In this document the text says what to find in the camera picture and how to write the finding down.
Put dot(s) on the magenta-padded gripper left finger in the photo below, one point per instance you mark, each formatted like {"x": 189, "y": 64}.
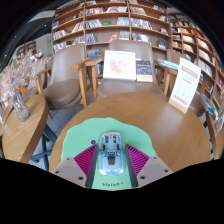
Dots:
{"x": 68, "y": 170}

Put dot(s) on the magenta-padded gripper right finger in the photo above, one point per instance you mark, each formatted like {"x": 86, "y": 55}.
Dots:
{"x": 153, "y": 170}

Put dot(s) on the translucent blue computer mouse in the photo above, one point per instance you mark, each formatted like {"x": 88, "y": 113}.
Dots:
{"x": 110, "y": 163}

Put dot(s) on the green blob-shaped mouse pad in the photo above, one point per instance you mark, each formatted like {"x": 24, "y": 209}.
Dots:
{"x": 83, "y": 136}

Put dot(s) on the round wooden side table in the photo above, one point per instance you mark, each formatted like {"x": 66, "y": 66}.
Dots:
{"x": 20, "y": 140}
{"x": 216, "y": 143}

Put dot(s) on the blue and yellow magazine stack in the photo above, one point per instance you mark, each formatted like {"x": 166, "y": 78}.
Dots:
{"x": 210, "y": 106}

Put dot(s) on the white sign on wooden base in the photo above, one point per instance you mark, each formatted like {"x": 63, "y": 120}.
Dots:
{"x": 183, "y": 86}

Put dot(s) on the dark blue book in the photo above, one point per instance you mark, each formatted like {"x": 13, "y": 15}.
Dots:
{"x": 144, "y": 70}

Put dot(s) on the light blue magazine stack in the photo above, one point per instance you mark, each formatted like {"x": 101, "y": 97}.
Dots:
{"x": 168, "y": 64}

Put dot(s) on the white framed floral picture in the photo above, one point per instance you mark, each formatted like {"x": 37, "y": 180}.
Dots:
{"x": 119, "y": 65}

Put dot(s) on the small distant bookshelf unit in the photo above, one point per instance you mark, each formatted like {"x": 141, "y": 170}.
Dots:
{"x": 26, "y": 50}

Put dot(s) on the angled wooden bookshelf unit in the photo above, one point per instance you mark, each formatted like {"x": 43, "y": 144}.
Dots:
{"x": 196, "y": 43}

